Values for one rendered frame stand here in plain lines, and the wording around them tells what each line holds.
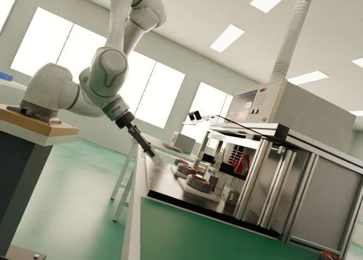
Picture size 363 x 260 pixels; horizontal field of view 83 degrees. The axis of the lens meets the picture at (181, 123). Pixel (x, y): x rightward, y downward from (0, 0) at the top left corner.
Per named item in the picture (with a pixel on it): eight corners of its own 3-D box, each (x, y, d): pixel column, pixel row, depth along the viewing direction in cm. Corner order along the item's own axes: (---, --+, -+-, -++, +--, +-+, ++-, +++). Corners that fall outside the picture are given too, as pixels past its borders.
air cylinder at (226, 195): (225, 202, 84) (229, 189, 84) (218, 195, 91) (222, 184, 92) (235, 206, 85) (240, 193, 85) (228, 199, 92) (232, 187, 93)
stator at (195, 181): (188, 187, 79) (192, 178, 79) (183, 179, 90) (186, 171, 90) (214, 196, 81) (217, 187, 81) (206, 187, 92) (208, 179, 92)
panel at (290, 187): (279, 233, 70) (307, 151, 71) (212, 179, 134) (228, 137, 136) (281, 234, 70) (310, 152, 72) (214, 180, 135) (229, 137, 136)
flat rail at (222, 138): (261, 150, 70) (264, 142, 70) (205, 137, 131) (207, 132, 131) (264, 151, 70) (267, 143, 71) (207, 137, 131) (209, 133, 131)
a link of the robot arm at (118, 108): (100, 111, 74) (111, 124, 74) (121, 95, 75) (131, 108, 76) (105, 112, 82) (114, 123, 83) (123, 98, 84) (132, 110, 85)
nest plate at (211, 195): (184, 190, 77) (185, 187, 77) (177, 179, 92) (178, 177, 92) (219, 202, 80) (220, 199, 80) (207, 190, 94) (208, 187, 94)
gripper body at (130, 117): (115, 121, 83) (129, 139, 84) (112, 121, 75) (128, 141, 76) (130, 110, 84) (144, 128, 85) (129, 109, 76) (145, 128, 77)
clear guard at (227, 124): (195, 125, 66) (202, 107, 66) (181, 124, 89) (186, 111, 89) (279, 159, 72) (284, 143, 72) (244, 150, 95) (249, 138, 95)
